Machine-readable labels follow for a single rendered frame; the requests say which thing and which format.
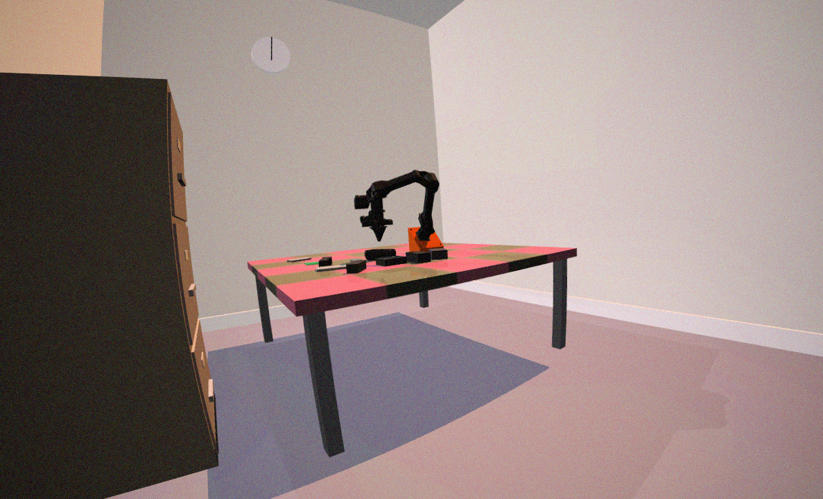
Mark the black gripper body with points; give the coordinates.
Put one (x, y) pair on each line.
(377, 218)

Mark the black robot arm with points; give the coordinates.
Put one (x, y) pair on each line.
(381, 189)

